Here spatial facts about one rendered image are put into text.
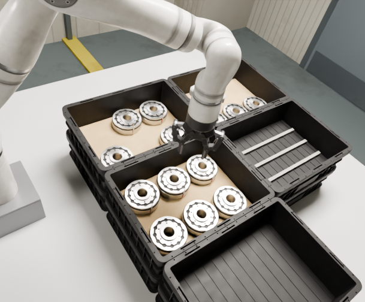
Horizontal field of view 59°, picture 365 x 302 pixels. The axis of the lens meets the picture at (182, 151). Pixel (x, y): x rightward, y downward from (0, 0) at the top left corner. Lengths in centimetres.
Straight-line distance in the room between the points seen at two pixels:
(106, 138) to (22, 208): 34
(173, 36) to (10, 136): 90
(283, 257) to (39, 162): 87
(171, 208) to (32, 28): 59
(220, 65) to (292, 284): 61
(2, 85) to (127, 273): 61
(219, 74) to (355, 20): 263
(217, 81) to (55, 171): 73
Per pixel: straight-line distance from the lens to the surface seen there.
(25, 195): 104
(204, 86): 69
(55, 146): 129
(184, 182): 99
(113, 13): 56
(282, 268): 98
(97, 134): 113
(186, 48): 62
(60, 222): 110
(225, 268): 92
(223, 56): 63
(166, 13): 59
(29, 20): 65
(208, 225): 92
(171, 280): 77
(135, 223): 81
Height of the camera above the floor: 164
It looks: 47 degrees down
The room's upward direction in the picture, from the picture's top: 14 degrees clockwise
